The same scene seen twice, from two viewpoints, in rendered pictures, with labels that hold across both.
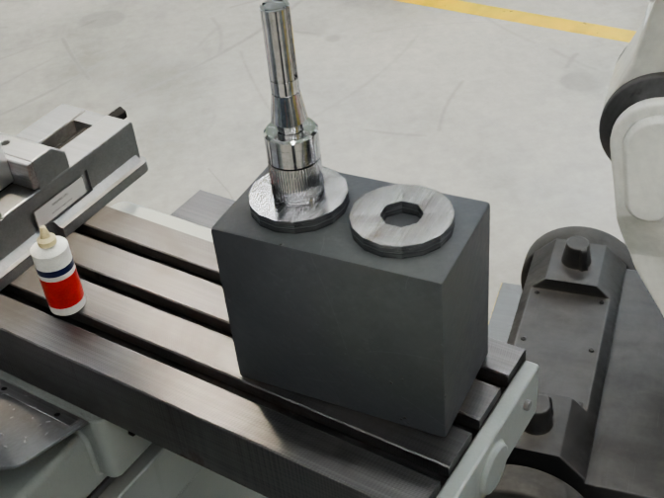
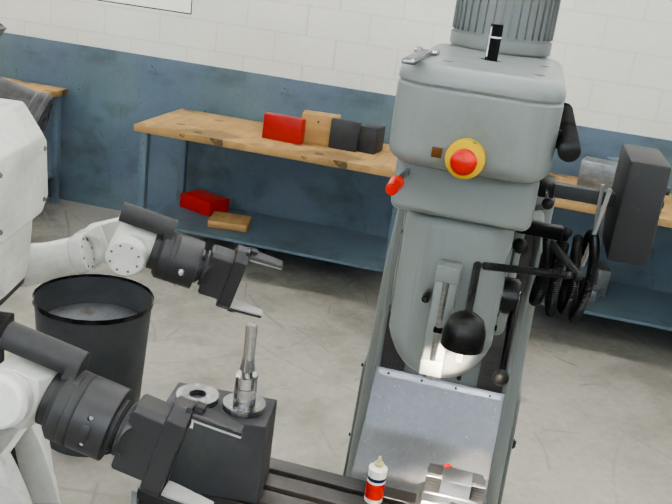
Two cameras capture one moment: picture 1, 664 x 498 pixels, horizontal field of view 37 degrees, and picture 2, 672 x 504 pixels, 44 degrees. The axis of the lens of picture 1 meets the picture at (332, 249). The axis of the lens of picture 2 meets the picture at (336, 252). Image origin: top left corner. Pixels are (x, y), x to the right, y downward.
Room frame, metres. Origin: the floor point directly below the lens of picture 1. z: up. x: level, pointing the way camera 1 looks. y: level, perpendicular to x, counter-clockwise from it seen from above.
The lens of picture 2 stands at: (2.19, -0.49, 2.02)
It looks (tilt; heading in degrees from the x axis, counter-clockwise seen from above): 19 degrees down; 155
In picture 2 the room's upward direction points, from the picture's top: 8 degrees clockwise
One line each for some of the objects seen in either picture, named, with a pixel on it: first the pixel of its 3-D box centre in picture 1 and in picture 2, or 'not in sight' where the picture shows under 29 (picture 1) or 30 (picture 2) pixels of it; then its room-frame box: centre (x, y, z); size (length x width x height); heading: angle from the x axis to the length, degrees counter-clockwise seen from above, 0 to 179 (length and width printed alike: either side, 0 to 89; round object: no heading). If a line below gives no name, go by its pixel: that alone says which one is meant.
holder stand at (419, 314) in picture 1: (357, 289); (217, 439); (0.70, -0.02, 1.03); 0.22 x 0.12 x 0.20; 60
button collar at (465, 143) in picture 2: not in sight; (465, 158); (1.12, 0.20, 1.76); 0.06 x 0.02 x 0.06; 54
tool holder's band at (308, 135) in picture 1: (290, 132); (246, 375); (0.73, 0.02, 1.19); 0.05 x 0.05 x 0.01
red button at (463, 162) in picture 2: not in sight; (463, 161); (1.14, 0.19, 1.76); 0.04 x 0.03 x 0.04; 54
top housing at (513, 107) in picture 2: not in sight; (482, 104); (0.92, 0.34, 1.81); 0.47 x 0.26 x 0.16; 144
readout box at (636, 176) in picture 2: not in sight; (636, 203); (0.89, 0.78, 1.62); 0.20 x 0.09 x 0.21; 144
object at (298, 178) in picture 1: (294, 164); (245, 389); (0.73, 0.02, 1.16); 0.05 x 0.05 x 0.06
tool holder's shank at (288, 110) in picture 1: (283, 69); (249, 349); (0.73, 0.02, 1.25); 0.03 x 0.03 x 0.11
